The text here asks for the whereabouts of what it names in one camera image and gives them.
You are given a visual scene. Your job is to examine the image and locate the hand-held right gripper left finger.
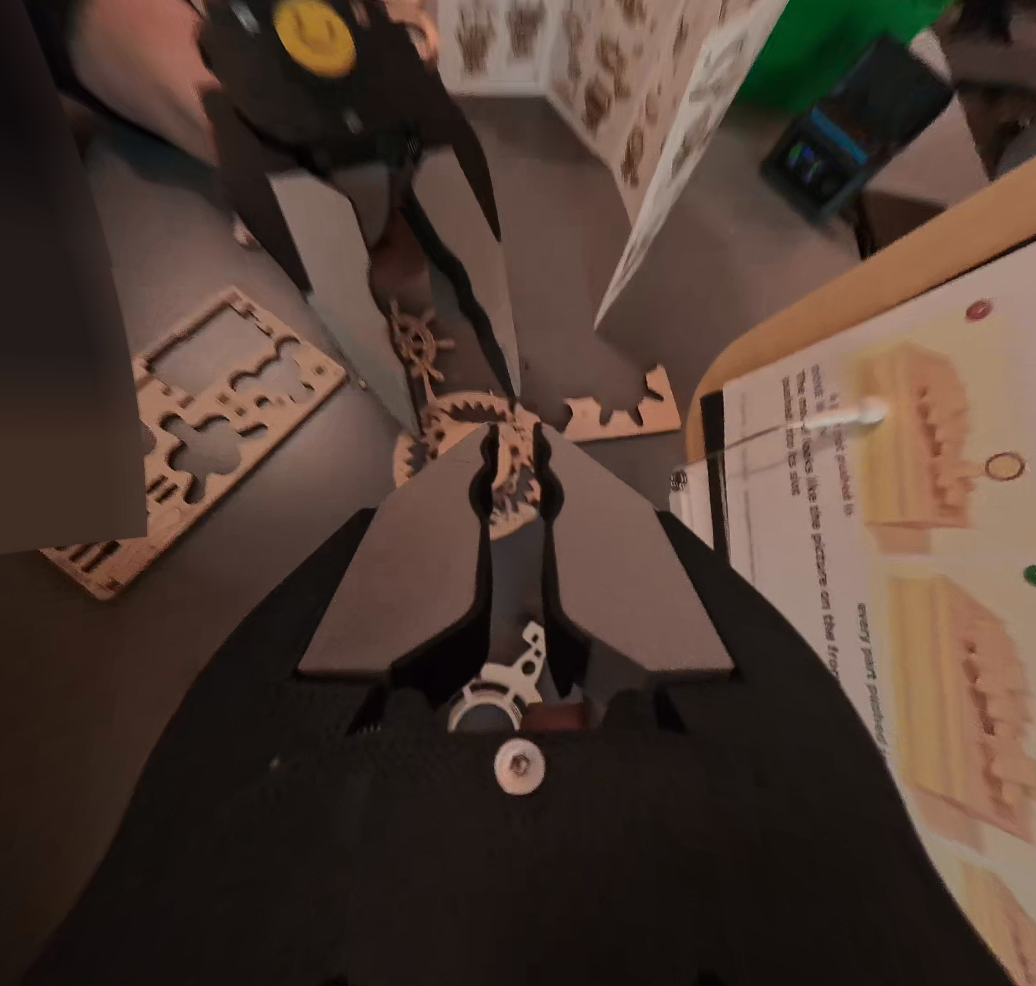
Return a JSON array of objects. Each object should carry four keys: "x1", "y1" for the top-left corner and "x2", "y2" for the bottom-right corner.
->
[{"x1": 296, "y1": 422, "x2": 499, "y2": 708}]

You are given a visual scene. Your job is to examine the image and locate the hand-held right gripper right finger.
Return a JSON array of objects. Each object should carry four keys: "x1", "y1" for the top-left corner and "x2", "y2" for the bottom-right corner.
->
[{"x1": 530, "y1": 421, "x2": 738, "y2": 700}]

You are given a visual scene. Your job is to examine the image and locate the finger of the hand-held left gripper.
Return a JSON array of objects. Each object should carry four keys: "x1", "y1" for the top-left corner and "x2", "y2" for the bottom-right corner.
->
[
  {"x1": 403, "y1": 143, "x2": 521, "y2": 399},
  {"x1": 269, "y1": 169, "x2": 425, "y2": 439}
]

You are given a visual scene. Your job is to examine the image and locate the wooden ship wheel part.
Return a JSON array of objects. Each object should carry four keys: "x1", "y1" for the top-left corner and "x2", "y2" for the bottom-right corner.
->
[{"x1": 388, "y1": 302, "x2": 454, "y2": 384}]

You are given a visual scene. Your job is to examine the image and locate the wooden ring frame part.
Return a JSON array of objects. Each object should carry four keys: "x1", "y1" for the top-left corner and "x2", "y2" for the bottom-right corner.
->
[{"x1": 449, "y1": 622, "x2": 547, "y2": 732}]

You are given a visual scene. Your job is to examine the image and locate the wooden gear assembly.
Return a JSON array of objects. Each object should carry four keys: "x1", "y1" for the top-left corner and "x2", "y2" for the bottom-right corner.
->
[{"x1": 392, "y1": 391, "x2": 543, "y2": 538}]

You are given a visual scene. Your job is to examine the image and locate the person's left hand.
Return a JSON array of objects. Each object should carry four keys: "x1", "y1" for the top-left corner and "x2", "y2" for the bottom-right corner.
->
[{"x1": 75, "y1": 0, "x2": 221, "y2": 163}]

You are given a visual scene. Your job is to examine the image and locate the wooden sheet with cloud cut-outs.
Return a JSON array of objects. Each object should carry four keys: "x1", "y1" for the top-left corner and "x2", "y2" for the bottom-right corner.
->
[{"x1": 40, "y1": 286, "x2": 349, "y2": 602}]

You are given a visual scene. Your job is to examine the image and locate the jagged wooden sheet strip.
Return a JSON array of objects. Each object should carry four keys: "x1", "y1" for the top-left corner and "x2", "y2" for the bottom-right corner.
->
[{"x1": 562, "y1": 365, "x2": 683, "y2": 442}]

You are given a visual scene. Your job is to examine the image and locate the white printed instruction sheet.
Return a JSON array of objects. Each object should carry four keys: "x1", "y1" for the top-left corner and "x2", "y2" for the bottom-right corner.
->
[{"x1": 700, "y1": 245, "x2": 1036, "y2": 986}]

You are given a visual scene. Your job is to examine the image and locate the folded paper instruction booklet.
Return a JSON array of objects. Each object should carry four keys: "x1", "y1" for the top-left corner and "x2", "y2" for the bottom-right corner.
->
[{"x1": 437, "y1": 0, "x2": 810, "y2": 332}]

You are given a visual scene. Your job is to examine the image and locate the small black screen device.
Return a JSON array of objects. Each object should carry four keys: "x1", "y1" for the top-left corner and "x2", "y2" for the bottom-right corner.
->
[{"x1": 761, "y1": 35, "x2": 956, "y2": 218}]

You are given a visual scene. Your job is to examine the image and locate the green plastic bin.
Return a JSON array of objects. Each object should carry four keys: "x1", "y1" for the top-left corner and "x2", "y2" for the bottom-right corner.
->
[{"x1": 737, "y1": 0, "x2": 964, "y2": 105}]

